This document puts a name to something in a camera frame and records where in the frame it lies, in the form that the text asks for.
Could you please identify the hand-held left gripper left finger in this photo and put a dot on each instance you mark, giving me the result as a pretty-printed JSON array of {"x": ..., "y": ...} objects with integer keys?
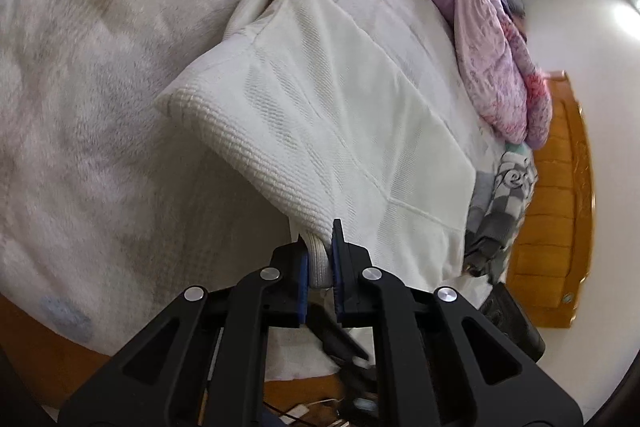
[{"x": 302, "y": 292}]

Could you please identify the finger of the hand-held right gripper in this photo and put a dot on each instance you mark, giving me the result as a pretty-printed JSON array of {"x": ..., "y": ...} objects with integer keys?
[{"x": 345, "y": 344}]

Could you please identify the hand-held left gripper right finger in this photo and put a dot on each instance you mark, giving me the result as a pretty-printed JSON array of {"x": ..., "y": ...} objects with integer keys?
[{"x": 340, "y": 277}]

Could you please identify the white button jacket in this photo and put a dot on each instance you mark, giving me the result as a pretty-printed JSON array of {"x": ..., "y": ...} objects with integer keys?
[{"x": 350, "y": 132}]

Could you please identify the wooden headboard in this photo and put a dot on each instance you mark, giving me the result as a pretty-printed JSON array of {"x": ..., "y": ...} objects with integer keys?
[{"x": 555, "y": 217}]

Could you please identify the grey checkered pillow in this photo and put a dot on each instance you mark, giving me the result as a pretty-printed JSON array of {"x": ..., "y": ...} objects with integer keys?
[{"x": 500, "y": 207}]

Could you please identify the purple floral quilt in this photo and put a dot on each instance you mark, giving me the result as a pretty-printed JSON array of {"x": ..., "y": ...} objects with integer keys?
[{"x": 490, "y": 57}]

